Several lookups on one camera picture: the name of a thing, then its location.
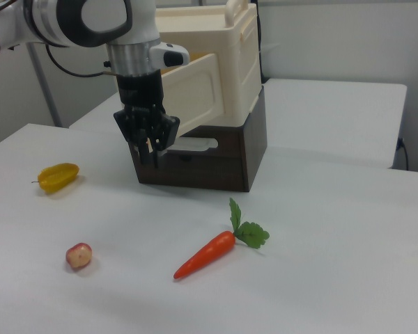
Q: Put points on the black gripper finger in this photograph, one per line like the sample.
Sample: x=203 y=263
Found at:
x=158 y=149
x=145 y=151

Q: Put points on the dark brown wooden drawer box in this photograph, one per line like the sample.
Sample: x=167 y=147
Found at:
x=254 y=139

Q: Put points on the cream plastic cabinet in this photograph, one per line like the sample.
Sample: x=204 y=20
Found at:
x=244 y=69

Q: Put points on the orange toy carrot with leaves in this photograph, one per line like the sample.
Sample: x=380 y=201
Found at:
x=209 y=252

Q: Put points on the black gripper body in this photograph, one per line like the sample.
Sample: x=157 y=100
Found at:
x=141 y=94

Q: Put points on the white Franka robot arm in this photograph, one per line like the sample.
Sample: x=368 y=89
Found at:
x=55 y=21

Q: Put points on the small toy strawberry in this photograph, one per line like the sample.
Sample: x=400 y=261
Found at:
x=78 y=256

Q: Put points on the yellow toy starfruit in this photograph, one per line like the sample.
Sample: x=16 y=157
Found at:
x=57 y=177

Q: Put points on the cream cabinet door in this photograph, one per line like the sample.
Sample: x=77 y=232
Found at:
x=195 y=94

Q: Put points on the grey metal post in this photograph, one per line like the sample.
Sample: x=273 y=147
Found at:
x=45 y=90

